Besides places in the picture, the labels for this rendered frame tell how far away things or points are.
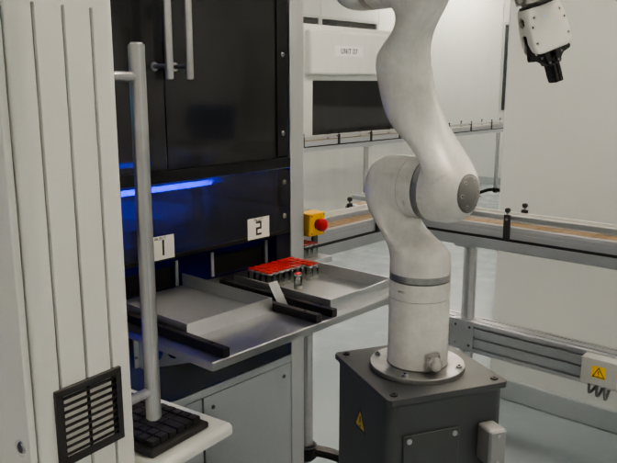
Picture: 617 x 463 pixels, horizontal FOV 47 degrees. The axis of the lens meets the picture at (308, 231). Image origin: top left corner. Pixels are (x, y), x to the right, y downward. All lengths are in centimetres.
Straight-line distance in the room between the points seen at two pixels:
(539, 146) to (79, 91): 241
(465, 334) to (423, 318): 140
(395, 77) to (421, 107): 7
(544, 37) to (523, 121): 157
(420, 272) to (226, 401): 90
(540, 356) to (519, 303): 69
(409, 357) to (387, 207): 30
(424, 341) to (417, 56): 53
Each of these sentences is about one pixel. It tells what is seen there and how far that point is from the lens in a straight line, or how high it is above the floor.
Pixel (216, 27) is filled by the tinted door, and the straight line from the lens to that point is 191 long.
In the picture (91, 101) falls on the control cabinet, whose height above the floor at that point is 140.
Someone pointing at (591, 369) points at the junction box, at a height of 51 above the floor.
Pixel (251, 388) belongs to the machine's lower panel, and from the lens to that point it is 215.
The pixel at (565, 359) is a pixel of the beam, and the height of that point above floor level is 50.
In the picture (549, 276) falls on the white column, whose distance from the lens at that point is 323.
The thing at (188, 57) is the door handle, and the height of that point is 148.
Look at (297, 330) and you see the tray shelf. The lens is 161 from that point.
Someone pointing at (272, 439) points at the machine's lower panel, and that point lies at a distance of 229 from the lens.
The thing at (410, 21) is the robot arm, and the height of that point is 152.
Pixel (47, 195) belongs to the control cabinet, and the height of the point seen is 128.
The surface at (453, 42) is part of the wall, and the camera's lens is 1096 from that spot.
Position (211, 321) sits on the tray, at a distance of 161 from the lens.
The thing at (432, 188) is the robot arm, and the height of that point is 124.
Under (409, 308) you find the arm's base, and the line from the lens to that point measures 139.
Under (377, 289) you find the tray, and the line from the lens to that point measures 186.
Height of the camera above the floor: 142
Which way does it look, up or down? 12 degrees down
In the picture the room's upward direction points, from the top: straight up
